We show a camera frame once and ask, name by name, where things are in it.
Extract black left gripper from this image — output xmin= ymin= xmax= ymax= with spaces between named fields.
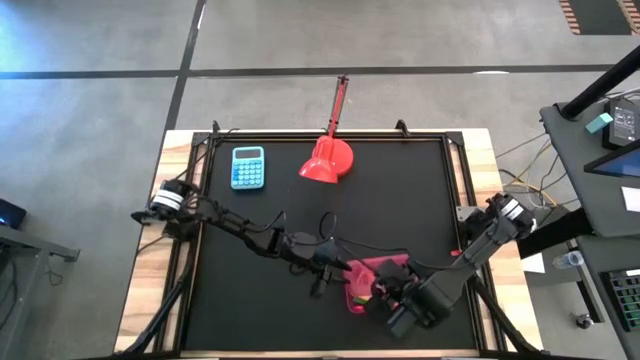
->
xmin=292 ymin=232 xmax=354 ymax=297

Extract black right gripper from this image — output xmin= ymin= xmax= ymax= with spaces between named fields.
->
xmin=370 ymin=259 xmax=420 ymax=324

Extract pink plastic pencil case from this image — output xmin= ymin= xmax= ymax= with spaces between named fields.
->
xmin=343 ymin=253 xmax=412 ymax=316

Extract red desk lamp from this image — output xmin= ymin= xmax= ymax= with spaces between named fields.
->
xmin=298 ymin=74 xmax=356 ymax=185

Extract teal calculator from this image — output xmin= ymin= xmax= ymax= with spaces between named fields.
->
xmin=230 ymin=146 xmax=266 ymax=191

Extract white paper sheet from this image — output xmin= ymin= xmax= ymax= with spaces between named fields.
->
xmin=522 ymin=252 xmax=546 ymax=275

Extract clear water bottle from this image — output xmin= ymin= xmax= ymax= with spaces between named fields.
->
xmin=552 ymin=250 xmax=585 ymax=271

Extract dark grey lower desk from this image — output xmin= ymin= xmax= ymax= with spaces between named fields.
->
xmin=574 ymin=234 xmax=640 ymax=360

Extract dark grey side desk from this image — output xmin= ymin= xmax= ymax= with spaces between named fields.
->
xmin=539 ymin=89 xmax=640 ymax=239

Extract black keyboard with lit keys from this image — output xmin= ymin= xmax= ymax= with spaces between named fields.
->
xmin=599 ymin=268 xmax=640 ymax=332

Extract white paper note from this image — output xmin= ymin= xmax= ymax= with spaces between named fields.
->
xmin=621 ymin=185 xmax=640 ymax=214

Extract laptop screen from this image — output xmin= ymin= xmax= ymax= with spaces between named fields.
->
xmin=584 ymin=149 xmax=640 ymax=179

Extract teal block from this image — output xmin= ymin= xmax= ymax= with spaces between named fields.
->
xmin=584 ymin=112 xmax=615 ymax=135

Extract black power adapter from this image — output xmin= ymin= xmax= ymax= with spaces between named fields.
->
xmin=602 ymin=97 xmax=639 ymax=150

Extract black pole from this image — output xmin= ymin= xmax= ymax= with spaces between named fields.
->
xmin=559 ymin=44 xmax=640 ymax=121

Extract grey metal desk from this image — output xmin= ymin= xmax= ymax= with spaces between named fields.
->
xmin=0 ymin=222 xmax=81 ymax=360

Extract black device with blue light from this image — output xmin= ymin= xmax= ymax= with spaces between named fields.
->
xmin=0 ymin=198 xmax=28 ymax=230

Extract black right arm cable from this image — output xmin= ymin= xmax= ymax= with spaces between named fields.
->
xmin=318 ymin=211 xmax=439 ymax=272

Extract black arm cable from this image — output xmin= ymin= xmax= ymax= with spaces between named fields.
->
xmin=318 ymin=211 xmax=439 ymax=272
xmin=172 ymin=127 xmax=241 ymax=184

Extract black aluminium table frame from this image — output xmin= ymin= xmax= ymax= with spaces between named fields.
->
xmin=114 ymin=119 xmax=544 ymax=360

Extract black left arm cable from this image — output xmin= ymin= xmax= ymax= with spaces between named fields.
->
xmin=172 ymin=127 xmax=241 ymax=184

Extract floor cables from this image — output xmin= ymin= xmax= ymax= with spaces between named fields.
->
xmin=494 ymin=132 xmax=569 ymax=207

